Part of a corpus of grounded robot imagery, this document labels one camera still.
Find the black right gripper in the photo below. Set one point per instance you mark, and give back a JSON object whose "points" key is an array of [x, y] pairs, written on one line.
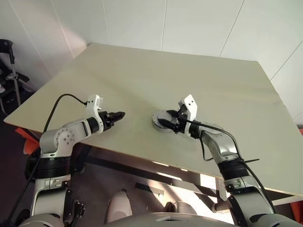
{"points": [[181, 124]]}

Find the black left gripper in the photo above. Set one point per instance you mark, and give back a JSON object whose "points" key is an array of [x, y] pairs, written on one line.
{"points": [[107, 121]]}

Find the silver motor housing copper windings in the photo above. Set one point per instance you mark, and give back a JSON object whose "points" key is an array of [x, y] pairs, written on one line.
{"points": [[157, 127]]}

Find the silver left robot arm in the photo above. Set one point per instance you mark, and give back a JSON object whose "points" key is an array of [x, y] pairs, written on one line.
{"points": [[61, 139]]}

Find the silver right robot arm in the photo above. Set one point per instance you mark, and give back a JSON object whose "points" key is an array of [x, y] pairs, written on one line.
{"points": [[222, 144]]}

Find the grey rounded shell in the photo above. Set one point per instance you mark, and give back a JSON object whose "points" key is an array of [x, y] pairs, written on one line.
{"points": [[182, 206]]}

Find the beige rounded shell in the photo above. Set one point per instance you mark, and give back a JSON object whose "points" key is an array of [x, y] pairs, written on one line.
{"points": [[119, 208]]}

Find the orange object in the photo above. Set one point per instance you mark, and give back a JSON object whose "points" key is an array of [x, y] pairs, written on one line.
{"points": [[297, 212], [28, 146], [300, 132]]}

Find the grey rounded robot chest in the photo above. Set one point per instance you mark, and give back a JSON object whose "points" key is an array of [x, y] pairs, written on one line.
{"points": [[165, 222]]}

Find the black and silver stand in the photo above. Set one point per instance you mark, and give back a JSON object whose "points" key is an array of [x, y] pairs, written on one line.
{"points": [[15, 75]]}

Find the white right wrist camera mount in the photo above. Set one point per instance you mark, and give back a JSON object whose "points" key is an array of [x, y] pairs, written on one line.
{"points": [[191, 106]]}

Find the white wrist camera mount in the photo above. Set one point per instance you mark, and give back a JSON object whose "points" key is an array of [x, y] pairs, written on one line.
{"points": [[93, 100], [191, 106]]}

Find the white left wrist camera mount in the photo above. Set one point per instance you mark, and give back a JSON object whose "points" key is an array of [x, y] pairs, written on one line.
{"points": [[93, 100]]}

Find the metal table frame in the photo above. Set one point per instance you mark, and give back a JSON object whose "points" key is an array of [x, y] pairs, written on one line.
{"points": [[132, 166]]}

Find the black flat floor bracket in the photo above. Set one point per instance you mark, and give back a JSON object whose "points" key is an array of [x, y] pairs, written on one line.
{"points": [[143, 186]]}

